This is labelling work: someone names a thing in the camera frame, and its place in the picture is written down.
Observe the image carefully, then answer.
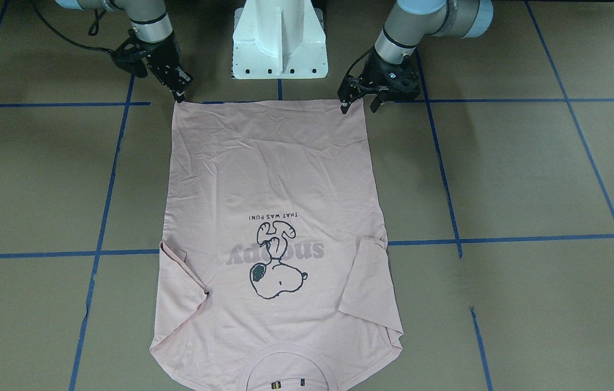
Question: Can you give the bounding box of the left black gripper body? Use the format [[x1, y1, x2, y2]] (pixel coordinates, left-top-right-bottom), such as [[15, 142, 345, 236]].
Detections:
[[348, 48, 412, 96]]

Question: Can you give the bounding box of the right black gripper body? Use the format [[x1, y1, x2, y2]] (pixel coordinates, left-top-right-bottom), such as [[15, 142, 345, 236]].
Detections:
[[144, 33, 180, 79]]

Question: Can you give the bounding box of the pink Snoopy t-shirt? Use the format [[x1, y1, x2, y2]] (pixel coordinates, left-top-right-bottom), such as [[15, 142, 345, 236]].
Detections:
[[149, 100, 404, 390]]

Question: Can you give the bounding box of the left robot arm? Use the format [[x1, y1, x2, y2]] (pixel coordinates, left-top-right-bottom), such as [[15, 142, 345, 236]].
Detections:
[[337, 1, 495, 114]]

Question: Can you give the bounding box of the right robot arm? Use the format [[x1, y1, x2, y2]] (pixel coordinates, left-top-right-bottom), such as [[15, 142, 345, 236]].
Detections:
[[57, 1, 193, 103]]

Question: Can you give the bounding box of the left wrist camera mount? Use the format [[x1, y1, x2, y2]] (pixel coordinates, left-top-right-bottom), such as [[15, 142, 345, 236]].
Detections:
[[384, 55, 421, 101]]

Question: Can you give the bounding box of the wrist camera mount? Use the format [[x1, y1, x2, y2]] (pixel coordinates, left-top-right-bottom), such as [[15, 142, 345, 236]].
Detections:
[[384, 55, 421, 101], [109, 29, 148, 78]]

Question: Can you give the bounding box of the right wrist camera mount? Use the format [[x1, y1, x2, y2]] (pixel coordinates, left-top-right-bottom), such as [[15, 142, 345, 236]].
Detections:
[[109, 29, 148, 78]]

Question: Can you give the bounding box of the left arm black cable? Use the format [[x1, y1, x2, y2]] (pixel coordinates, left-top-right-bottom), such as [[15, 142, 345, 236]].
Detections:
[[344, 48, 375, 87]]

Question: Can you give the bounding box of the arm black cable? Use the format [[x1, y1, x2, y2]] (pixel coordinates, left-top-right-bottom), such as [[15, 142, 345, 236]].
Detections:
[[30, 0, 117, 55], [344, 48, 375, 87]]

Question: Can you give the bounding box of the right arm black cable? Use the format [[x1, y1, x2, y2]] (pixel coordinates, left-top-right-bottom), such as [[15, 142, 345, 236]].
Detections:
[[30, 0, 117, 55]]

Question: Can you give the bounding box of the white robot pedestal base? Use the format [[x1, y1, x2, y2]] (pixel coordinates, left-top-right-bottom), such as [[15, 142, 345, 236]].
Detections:
[[231, 1, 329, 80]]

